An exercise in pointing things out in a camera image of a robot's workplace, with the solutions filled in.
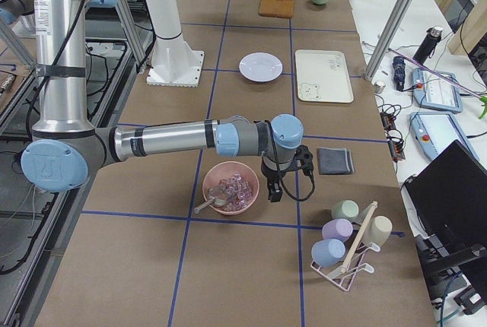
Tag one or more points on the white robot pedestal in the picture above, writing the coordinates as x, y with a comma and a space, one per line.
173, 62

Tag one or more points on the upper teach pendant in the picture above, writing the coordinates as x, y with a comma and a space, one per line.
435, 93

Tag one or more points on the black laptop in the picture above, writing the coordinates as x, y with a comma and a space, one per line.
450, 197

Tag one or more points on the folded navy umbrella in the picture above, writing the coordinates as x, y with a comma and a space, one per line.
399, 72

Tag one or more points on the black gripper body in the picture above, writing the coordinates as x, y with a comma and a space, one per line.
272, 175

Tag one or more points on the white wire cup rack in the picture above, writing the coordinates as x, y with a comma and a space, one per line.
343, 273

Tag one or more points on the grey folded cloth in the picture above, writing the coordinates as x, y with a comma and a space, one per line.
335, 161

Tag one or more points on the teach pendant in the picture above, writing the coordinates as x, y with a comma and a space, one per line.
436, 131
435, 93

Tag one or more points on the metal scoop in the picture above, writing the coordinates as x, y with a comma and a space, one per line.
215, 196

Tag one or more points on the lower teach pendant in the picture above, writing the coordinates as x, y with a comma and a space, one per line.
436, 131

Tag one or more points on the green cup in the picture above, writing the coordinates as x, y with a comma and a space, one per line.
345, 209

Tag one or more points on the purple cup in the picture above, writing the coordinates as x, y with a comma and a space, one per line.
339, 229

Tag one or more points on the aluminium frame post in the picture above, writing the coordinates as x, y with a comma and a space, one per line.
392, 25

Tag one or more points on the blue cup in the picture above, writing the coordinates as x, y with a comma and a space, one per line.
327, 252

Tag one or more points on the pink bowl with ice cubes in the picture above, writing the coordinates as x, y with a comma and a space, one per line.
234, 182

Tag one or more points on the black water bottle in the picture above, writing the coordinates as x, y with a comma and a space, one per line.
432, 39

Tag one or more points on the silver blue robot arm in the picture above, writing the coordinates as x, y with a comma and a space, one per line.
11, 10
67, 149

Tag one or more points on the purple reacher stick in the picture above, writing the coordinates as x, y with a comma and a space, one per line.
480, 97

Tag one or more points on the wooden tray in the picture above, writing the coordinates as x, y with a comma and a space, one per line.
276, 8

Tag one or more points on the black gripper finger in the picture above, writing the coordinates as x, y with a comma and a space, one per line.
274, 192

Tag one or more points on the beige cup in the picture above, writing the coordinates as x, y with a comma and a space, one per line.
378, 231

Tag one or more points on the cream bear tray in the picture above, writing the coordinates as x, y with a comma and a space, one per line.
322, 76

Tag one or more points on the white round plate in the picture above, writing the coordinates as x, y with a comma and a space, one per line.
260, 67

